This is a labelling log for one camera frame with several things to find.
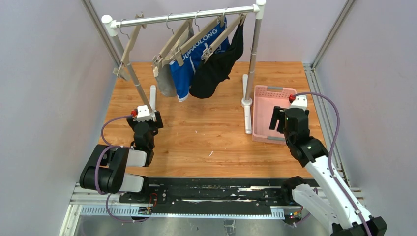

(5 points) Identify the grey beige underwear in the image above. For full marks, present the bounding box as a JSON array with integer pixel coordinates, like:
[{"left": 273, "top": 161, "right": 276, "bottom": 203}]
[{"left": 154, "top": 27, "right": 194, "bottom": 97}]

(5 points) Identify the blue white underwear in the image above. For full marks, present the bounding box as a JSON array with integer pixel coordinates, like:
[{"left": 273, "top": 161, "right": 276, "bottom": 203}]
[{"left": 169, "top": 24, "right": 226, "bottom": 102}]

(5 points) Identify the beige hanger of blue underwear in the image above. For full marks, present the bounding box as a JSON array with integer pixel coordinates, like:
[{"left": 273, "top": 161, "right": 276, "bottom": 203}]
[{"left": 171, "top": 17, "right": 220, "bottom": 65}]

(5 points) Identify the beige hanger of grey underwear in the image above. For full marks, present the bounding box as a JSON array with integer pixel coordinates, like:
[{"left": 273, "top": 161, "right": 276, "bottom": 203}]
[{"left": 152, "top": 13, "right": 192, "bottom": 77}]

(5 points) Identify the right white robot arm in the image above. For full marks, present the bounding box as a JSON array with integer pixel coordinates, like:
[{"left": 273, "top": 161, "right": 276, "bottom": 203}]
[{"left": 270, "top": 106, "right": 387, "bottom": 236}]

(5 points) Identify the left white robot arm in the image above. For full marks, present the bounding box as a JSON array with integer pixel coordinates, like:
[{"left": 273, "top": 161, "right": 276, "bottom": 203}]
[{"left": 79, "top": 111, "right": 163, "bottom": 195}]

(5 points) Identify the empty beige clip hanger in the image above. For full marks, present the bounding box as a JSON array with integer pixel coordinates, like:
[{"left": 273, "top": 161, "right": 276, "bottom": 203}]
[{"left": 113, "top": 25, "right": 147, "bottom": 81}]

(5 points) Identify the black underwear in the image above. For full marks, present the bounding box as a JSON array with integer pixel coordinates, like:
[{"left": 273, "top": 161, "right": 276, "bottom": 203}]
[{"left": 189, "top": 25, "right": 244, "bottom": 99}]

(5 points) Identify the beige hanger of black underwear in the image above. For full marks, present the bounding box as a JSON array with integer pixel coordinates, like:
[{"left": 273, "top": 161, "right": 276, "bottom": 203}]
[{"left": 202, "top": 13, "right": 247, "bottom": 63}]

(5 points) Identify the pink plastic basket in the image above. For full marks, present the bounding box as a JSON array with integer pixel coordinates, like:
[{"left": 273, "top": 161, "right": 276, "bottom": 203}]
[{"left": 252, "top": 85, "right": 297, "bottom": 145}]

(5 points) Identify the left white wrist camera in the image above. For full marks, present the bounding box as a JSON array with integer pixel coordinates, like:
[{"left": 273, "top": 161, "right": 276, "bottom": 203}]
[{"left": 131, "top": 105, "right": 153, "bottom": 122}]

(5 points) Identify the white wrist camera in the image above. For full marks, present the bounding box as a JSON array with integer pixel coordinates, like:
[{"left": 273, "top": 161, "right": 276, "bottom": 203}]
[
  {"left": 289, "top": 94, "right": 308, "bottom": 111},
  {"left": 131, "top": 105, "right": 153, "bottom": 122}
]

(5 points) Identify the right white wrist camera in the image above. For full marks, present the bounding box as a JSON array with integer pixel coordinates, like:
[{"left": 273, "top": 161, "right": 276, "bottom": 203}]
[{"left": 289, "top": 94, "right": 308, "bottom": 111}]

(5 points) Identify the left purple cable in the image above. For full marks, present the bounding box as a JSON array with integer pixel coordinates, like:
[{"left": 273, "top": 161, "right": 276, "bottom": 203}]
[{"left": 94, "top": 115, "right": 150, "bottom": 224}]

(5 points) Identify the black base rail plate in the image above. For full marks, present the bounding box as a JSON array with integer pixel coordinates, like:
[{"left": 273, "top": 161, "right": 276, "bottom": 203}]
[{"left": 118, "top": 177, "right": 301, "bottom": 215}]

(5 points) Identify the white clothes rack frame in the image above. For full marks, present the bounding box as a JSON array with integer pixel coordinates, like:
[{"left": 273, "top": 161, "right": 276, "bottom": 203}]
[{"left": 101, "top": 0, "right": 266, "bottom": 134}]

